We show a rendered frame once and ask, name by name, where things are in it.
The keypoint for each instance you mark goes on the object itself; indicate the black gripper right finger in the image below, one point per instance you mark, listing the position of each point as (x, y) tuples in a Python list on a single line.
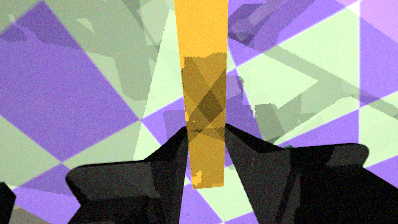
[(268, 172)]

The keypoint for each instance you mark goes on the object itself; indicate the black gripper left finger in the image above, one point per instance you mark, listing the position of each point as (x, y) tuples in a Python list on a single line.
[(159, 176)]

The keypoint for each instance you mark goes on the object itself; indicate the yellow bar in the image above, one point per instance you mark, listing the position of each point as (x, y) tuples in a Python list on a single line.
[(202, 27)]

